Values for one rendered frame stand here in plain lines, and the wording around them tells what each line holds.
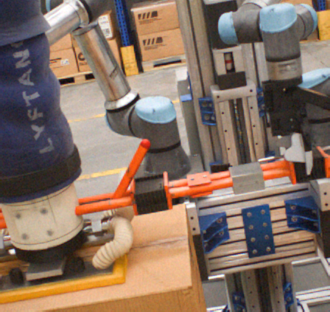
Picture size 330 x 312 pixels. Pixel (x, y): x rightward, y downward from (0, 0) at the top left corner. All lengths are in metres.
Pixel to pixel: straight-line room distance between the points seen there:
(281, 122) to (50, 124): 0.48
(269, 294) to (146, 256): 0.94
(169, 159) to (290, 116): 0.63
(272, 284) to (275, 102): 1.03
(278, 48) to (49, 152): 0.51
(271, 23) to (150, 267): 0.57
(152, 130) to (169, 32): 6.62
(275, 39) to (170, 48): 7.21
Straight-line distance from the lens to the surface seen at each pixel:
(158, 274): 1.32
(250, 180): 1.36
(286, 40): 1.29
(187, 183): 1.39
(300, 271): 2.89
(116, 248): 1.32
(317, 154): 1.38
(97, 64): 1.88
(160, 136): 1.85
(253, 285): 2.23
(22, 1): 1.23
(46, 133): 1.28
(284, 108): 1.34
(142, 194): 1.33
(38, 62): 1.26
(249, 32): 1.42
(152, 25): 8.42
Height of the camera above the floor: 1.74
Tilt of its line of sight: 19 degrees down
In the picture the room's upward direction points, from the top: 11 degrees counter-clockwise
